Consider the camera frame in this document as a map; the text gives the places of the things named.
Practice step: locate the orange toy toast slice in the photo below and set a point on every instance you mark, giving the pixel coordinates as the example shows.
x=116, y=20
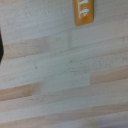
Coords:
x=83, y=13

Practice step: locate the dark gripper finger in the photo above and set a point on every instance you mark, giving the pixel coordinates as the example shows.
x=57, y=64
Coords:
x=1, y=46

